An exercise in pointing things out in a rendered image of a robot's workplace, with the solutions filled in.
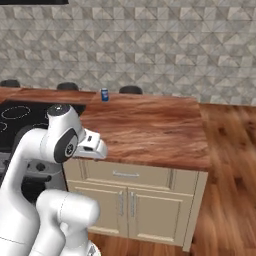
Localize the silver drawer handle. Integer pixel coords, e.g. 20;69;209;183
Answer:
112;170;141;178

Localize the black oven knob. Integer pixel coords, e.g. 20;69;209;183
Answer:
35;162;47;173

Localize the cream drawer front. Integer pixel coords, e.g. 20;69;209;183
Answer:
79;159;175;190

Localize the black stool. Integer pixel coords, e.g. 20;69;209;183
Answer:
56;81;80;91
0;79;21;89
118;85;144;95

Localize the black hob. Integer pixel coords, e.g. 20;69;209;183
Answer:
0;99;87;152

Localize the black range hood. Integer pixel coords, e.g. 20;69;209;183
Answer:
0;0;70;5

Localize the silver cupboard door handle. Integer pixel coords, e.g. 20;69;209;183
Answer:
117;190;125;217
130;191;138;219

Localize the grey oven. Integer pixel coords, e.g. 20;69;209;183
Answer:
0;150;70;205

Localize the cream cupboard door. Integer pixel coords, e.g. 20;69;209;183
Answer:
127;186;195;245
67;181;128;238

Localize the blue soda can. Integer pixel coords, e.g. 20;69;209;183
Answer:
100;87;110;103

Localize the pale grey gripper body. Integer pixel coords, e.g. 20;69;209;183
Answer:
73;139;109;161

